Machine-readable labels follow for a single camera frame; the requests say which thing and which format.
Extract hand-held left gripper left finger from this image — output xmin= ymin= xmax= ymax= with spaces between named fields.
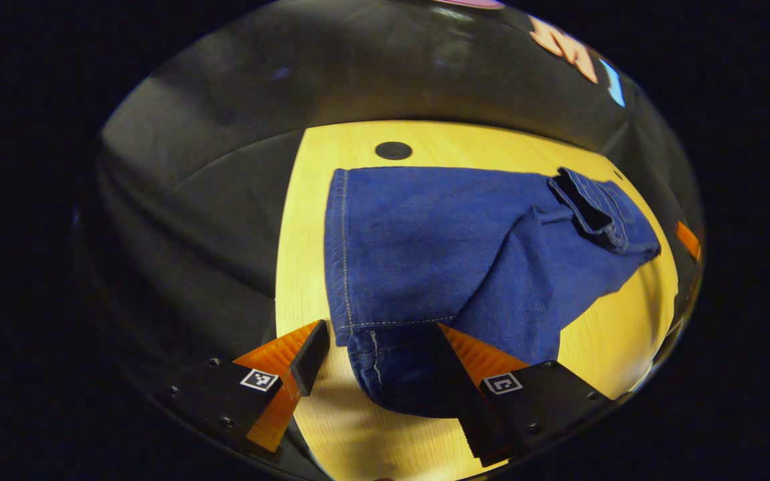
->
xmin=154 ymin=319 xmax=331 ymax=462

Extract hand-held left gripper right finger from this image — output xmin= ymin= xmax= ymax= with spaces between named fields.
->
xmin=433 ymin=323 xmax=620 ymax=468

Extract blue denim jeans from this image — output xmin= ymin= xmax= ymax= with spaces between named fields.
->
xmin=324 ymin=166 xmax=662 ymax=420

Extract black backdrop cloth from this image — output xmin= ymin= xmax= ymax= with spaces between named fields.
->
xmin=74 ymin=0 xmax=707 ymax=402

